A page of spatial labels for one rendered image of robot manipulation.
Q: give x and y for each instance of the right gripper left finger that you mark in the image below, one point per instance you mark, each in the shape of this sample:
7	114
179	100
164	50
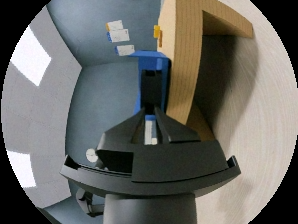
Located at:
131	130

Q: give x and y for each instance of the blue open tray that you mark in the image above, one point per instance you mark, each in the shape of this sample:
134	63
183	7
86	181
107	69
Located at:
148	60

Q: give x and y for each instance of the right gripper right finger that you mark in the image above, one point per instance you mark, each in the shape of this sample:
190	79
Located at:
172	131

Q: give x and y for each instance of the yellow tape roll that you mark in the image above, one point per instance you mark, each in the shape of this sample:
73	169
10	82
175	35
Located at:
156	30

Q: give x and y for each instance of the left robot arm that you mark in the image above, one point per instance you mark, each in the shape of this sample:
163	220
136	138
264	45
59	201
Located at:
84	198

